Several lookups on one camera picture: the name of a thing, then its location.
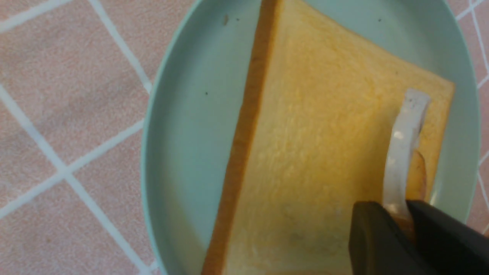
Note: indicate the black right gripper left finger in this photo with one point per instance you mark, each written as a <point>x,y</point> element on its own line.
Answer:
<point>377,246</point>

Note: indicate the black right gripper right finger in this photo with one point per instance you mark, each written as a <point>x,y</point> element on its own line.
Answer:
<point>447,245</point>

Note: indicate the fried egg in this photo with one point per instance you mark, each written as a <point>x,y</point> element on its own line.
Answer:
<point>404,141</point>

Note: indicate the toast slice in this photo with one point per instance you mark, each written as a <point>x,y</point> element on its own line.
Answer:
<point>312,138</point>

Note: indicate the teal centre plate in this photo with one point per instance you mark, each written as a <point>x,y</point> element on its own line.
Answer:
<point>197,94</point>

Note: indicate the pink checked tablecloth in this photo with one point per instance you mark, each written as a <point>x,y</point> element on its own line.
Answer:
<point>76,77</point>

